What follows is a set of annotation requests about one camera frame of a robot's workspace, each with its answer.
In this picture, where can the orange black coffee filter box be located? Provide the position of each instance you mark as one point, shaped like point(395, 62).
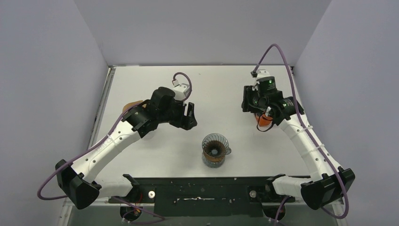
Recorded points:
point(263, 120)

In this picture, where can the small clear glass cup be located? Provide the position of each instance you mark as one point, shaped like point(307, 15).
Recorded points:
point(215, 140)

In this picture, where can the clear glass pitcher with handle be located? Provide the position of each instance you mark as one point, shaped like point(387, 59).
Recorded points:
point(214, 157)

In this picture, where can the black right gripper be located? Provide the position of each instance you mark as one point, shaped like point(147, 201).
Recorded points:
point(247, 105)

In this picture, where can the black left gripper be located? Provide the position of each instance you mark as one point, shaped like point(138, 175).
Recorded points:
point(183, 114)

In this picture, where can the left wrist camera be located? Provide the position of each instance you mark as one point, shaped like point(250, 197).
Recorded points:
point(182, 91)

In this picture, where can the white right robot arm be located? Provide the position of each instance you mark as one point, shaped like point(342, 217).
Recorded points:
point(328, 180)

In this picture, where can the aluminium rail frame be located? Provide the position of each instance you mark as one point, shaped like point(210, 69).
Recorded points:
point(78, 177)

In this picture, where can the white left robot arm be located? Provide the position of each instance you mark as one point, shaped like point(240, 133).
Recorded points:
point(157, 111)

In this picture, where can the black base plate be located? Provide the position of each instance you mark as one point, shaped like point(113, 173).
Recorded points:
point(187, 197)

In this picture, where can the brown paper coffee filter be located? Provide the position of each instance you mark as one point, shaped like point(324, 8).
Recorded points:
point(130, 105)

